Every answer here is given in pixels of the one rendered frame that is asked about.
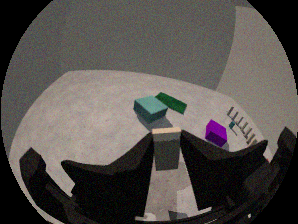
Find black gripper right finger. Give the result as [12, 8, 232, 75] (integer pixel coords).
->
[180, 129, 269, 210]

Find purple block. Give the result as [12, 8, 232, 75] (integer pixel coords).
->
[205, 120, 227, 148]

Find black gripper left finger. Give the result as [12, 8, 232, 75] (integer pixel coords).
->
[61, 132, 154, 217]

